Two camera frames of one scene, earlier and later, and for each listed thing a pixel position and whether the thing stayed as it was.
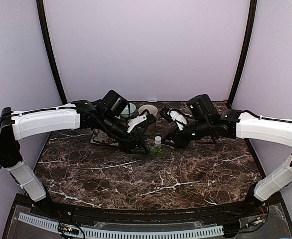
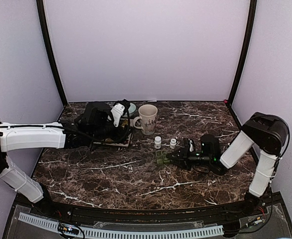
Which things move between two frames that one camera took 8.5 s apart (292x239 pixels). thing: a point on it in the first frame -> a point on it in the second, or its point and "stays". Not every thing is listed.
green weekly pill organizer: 155,151 -> 162,158
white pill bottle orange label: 157,142 stays
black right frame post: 251,24 stays
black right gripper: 179,142 -> 183,158
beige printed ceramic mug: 150,129 stays
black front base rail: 50,207 stays
